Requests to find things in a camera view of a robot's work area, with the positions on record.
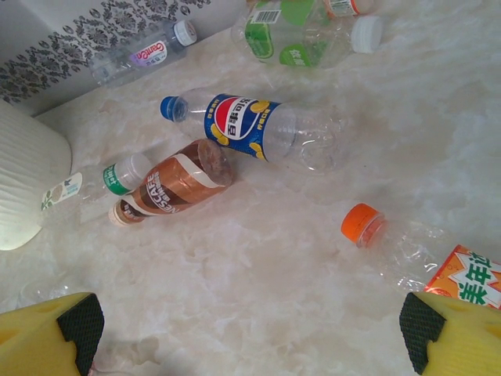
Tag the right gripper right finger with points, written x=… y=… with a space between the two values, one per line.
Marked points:
x=469 y=344

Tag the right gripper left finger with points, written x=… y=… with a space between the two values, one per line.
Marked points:
x=31 y=344

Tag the orange cap soda bottle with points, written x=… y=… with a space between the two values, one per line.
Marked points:
x=360 y=223

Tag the clear bottle floral label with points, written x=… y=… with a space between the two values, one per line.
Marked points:
x=117 y=178

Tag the brown Nescafe coffee bottle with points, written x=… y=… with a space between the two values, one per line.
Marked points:
x=172 y=184

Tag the Pepsi bottle blue cap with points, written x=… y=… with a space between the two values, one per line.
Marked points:
x=242 y=125

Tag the clear Ganten water bottle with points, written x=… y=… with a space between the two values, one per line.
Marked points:
x=145 y=55

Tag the green label bottle white cap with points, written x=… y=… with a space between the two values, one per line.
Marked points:
x=274 y=43

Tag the cream plastic waste bin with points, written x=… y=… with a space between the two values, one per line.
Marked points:
x=23 y=176

